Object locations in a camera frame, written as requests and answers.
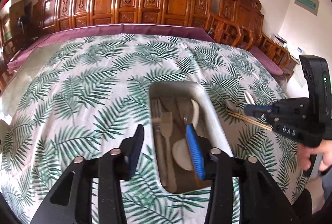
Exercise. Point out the person's right hand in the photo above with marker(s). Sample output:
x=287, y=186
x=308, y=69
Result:
x=305, y=152

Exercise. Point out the wooden side table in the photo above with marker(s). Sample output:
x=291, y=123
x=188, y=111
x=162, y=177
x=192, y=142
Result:
x=288, y=61

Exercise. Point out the green wall sign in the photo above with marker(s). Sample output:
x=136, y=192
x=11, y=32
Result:
x=310, y=5

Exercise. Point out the grey utensil tray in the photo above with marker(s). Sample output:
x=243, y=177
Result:
x=208, y=126

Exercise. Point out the purple armchair cushion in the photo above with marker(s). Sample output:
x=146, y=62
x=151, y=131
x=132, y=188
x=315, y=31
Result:
x=270, y=66

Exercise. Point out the metal spoon with face handle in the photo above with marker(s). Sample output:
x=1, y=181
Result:
x=231, y=106

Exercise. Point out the plain metal spoon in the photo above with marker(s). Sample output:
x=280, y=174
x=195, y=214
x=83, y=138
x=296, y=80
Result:
x=185, y=110

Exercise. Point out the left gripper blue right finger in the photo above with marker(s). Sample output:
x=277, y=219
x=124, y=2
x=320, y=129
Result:
x=197, y=158

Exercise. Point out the cream plastic fork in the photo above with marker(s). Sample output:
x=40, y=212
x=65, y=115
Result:
x=166, y=128

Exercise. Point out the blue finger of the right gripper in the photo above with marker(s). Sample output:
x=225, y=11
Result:
x=257, y=110

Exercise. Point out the small cream spoon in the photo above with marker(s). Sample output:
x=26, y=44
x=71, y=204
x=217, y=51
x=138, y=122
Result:
x=195, y=115

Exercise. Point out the metal fork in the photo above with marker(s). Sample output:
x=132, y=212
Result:
x=155, y=106

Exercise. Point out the green leaf pattern tablecloth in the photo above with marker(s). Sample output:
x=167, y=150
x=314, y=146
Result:
x=93, y=92

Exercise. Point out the cream plastic spoon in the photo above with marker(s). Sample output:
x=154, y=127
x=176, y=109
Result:
x=181, y=155

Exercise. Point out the carved wooden armchair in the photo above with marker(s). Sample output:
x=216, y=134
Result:
x=248, y=16

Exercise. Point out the large cream serving spoon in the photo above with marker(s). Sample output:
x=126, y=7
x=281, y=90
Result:
x=249, y=98

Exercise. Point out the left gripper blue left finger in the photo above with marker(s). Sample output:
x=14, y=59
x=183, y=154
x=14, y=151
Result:
x=132, y=150

